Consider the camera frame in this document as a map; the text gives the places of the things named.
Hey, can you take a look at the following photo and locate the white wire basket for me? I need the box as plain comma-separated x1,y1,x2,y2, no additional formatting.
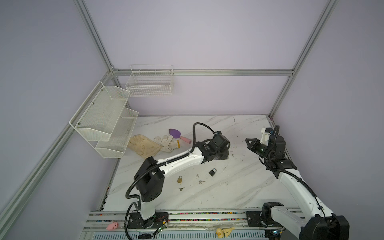
126,65,174,97

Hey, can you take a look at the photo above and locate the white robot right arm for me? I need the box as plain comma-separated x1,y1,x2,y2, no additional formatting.
246,125,350,240

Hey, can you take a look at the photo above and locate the aluminium frame post right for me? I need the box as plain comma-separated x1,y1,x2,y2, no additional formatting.
268,0,339,119

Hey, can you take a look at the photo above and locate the pink toy pig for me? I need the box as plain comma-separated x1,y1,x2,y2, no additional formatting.
106,222,119,231

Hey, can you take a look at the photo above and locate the white mesh upper shelf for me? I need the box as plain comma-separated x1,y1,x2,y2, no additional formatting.
69,82,130,142

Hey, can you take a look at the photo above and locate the aluminium frame post left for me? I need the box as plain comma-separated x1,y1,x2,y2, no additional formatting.
74,0,114,72

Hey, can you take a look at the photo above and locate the yellow toy figure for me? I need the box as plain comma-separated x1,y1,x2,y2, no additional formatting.
216,227,236,239

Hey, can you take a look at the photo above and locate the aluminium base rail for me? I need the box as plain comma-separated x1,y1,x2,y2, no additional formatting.
80,208,289,240

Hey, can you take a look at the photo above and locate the aluminium frame back bar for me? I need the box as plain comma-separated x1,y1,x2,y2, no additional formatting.
114,69,294,77

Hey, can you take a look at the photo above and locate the beige leather glove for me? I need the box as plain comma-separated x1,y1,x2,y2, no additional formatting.
128,135,162,159

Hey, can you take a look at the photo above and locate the aluminium frame post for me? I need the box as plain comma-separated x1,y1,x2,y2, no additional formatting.
74,0,114,72
268,0,339,119

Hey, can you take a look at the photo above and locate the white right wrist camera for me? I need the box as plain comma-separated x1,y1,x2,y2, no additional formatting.
260,127,274,146

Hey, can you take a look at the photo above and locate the white mesh shelf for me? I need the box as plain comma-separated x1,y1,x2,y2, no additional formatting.
69,82,130,142
95,108,139,159

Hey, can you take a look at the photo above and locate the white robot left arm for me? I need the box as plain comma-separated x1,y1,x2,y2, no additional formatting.
124,122,231,240

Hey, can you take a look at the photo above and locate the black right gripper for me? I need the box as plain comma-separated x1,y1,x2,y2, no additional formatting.
244,137,272,161

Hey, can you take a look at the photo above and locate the purple pink toy shovel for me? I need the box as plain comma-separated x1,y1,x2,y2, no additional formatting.
169,129,192,144

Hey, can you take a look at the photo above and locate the black padlock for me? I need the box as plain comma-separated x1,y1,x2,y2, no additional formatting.
209,168,217,177

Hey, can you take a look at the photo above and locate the white mesh lower shelf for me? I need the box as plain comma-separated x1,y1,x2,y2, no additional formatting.
95,108,139,159

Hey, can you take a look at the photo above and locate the brass padlock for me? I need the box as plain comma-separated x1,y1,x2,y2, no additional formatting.
177,176,183,184

